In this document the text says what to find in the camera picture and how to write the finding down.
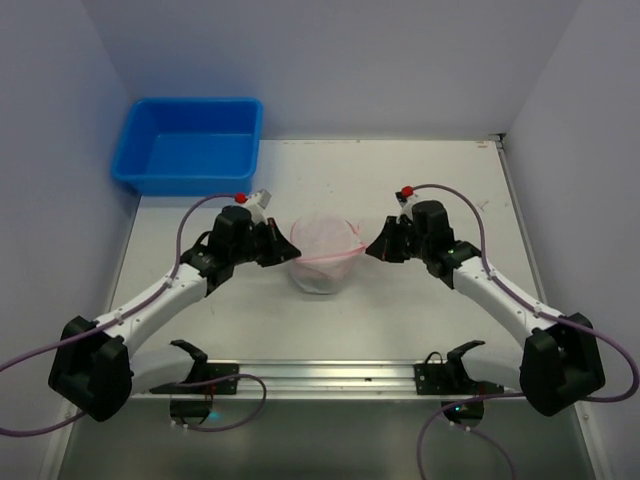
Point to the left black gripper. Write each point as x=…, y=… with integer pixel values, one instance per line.
x=270, y=240

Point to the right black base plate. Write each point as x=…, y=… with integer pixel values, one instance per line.
x=444, y=379

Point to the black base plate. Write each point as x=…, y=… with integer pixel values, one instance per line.
x=444, y=379
x=213, y=371

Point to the white mesh laundry bag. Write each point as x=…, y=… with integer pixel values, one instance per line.
x=330, y=246

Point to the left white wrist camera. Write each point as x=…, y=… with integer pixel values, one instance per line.
x=256, y=203

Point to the blue plastic bin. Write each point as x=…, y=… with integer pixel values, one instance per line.
x=189, y=147

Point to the aluminium mounting rail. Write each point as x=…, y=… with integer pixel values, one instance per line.
x=325, y=375

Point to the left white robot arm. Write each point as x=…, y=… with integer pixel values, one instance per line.
x=99, y=363

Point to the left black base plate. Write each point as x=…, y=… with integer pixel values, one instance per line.
x=213, y=371

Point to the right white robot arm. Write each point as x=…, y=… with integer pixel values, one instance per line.
x=560, y=362

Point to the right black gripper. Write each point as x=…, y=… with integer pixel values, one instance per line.
x=398, y=240

